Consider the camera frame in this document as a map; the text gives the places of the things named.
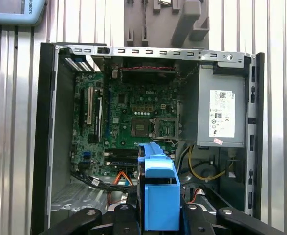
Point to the grey parts rack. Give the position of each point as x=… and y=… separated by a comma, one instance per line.
x=165, y=29

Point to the RAM stick on rack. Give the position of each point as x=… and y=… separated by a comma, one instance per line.
x=146, y=19

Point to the silver CPU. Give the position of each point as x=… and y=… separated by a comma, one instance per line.
x=164, y=1

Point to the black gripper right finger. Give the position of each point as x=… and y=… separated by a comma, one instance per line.
x=194, y=220

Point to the hard disk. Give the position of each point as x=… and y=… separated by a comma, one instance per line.
x=161, y=203

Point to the CPU socket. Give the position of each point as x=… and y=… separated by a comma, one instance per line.
x=139, y=127

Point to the installed RAM stick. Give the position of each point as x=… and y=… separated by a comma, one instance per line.
x=121, y=163

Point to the pale blue teach pendant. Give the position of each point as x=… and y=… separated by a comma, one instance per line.
x=8, y=12

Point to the white expansion slot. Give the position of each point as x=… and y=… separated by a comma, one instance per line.
x=90, y=105

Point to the silver perforated drive cage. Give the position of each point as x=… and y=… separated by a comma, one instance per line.
x=72, y=195

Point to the black open PC case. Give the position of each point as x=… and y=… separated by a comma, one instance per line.
x=44, y=122

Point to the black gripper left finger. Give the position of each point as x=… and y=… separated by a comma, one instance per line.
x=123, y=220

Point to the green motherboard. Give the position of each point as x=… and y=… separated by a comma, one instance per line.
x=123, y=102

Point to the locking lever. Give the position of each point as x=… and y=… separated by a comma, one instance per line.
x=165, y=138

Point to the black case fan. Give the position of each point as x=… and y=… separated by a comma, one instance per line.
x=148, y=76

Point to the black RAM slot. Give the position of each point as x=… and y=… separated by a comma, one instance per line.
x=121, y=153

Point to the grey metal disk bay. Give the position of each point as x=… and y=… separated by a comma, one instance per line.
x=208, y=202

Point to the metal socket cover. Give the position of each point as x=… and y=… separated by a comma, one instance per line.
x=178, y=127

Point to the grey power supply unit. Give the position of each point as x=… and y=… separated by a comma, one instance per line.
x=204, y=110

